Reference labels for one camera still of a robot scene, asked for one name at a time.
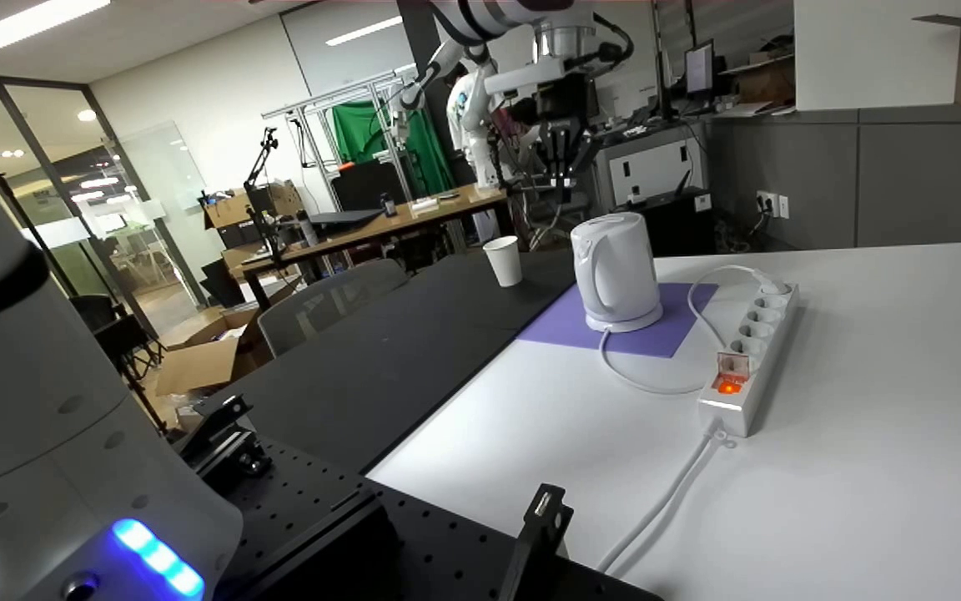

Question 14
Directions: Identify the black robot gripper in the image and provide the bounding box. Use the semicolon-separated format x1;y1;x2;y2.
532;68;595;193

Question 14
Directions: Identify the white electric kettle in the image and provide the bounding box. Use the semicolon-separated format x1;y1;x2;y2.
567;208;668;336

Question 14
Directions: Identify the grey metal cabinet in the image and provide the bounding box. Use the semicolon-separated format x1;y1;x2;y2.
595;120;720;218

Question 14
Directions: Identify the white paper cup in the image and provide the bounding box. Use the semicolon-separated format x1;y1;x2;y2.
480;231;528;290

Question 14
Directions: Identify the black computer monitor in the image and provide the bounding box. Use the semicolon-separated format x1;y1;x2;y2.
682;40;720;103

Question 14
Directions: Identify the purple paper mat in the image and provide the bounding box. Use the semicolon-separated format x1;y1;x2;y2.
516;278;720;365

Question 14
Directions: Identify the wooden desk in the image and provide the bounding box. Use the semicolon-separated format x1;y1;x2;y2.
222;180;515;309

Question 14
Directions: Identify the green cloth backdrop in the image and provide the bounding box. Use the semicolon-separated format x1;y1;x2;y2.
328;96;459;200

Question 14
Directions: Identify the white power strip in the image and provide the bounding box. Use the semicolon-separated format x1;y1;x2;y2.
698;278;805;441

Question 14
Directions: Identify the grey office chair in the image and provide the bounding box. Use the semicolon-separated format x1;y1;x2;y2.
255;255;415;365

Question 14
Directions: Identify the grey office partition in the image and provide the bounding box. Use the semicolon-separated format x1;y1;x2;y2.
704;103;961;250

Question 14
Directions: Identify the large cardboard box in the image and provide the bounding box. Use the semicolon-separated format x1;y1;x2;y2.
136;308;274;433

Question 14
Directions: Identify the black table clamp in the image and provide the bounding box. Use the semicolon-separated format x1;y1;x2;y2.
169;388;274;493

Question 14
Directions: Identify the white wall socket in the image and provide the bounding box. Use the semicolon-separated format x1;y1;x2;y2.
756;186;796;224

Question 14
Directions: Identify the white kettle power cord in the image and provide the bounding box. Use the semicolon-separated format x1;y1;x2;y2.
595;259;773;397

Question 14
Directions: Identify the black camera tripod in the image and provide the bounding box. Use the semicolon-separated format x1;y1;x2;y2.
237;124;297;275

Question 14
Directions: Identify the white power strip cable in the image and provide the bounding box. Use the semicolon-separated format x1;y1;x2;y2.
595;423;730;577

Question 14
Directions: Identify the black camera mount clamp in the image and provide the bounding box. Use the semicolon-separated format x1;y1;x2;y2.
494;479;578;601

